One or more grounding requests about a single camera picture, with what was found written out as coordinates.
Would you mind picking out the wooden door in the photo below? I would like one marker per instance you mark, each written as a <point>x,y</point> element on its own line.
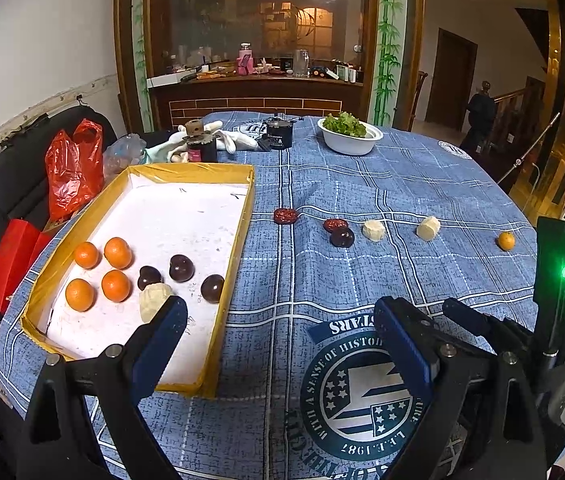
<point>450,80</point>

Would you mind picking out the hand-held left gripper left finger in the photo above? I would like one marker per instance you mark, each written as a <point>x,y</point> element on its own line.
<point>160,345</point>

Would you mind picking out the metal rod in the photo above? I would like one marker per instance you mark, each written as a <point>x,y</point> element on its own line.
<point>527,152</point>

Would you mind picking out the glass jar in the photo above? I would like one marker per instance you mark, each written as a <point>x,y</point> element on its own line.
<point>301,62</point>

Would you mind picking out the wooden chair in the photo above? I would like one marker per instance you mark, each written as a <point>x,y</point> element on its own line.
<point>417,95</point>

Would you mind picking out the pale glove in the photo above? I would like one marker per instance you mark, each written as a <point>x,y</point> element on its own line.
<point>162,152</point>

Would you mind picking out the wooden stair railing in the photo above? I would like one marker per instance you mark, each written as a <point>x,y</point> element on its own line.
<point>512,110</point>

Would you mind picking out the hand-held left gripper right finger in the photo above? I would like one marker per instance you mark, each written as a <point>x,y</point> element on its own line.
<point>405,345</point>

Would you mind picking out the wooden display cabinet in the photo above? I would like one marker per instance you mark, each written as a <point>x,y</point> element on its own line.
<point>262,105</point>

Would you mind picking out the pink bottle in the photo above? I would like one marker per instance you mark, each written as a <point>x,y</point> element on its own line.
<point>245,62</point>

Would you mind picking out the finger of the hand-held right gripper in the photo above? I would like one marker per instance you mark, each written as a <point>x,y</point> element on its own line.
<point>467,317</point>

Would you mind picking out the white bowl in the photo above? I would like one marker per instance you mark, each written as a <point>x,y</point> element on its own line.
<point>347,142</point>

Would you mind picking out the black jar with brown top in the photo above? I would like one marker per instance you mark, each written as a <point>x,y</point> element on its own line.
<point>196,142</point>

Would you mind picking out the red plastic bag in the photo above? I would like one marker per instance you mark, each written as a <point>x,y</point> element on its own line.
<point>72,165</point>

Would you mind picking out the yellow-rimmed white tray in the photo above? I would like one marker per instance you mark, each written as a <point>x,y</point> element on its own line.
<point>177,220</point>

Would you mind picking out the red paper bag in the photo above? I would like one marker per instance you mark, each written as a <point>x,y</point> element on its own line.
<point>12,260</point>

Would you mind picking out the dark purple plum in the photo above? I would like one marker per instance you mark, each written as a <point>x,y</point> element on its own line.
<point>150,277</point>
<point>342,236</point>
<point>181,267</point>
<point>212,288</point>

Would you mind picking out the clear plastic bag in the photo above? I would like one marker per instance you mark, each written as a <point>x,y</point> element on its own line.
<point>122,152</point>

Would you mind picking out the green lettuce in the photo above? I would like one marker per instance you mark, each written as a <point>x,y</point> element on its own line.
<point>345,124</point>

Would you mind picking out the blue plaid tablecloth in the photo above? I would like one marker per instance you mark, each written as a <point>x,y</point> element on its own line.
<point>362,280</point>

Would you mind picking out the red date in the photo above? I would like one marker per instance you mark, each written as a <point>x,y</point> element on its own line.
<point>285,216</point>
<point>336,224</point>

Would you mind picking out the white glove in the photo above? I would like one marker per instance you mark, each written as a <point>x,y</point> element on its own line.
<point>235,137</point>

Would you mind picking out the pale sugarcane chunk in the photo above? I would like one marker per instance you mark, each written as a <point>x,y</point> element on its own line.
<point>428,228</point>
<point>155,300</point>
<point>374,230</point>

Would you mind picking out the orange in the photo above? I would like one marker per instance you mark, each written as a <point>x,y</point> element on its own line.
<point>118,252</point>
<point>79,294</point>
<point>116,285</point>
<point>506,241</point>
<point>86,255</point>

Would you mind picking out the black cylindrical device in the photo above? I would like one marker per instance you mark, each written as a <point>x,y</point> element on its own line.
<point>278,135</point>

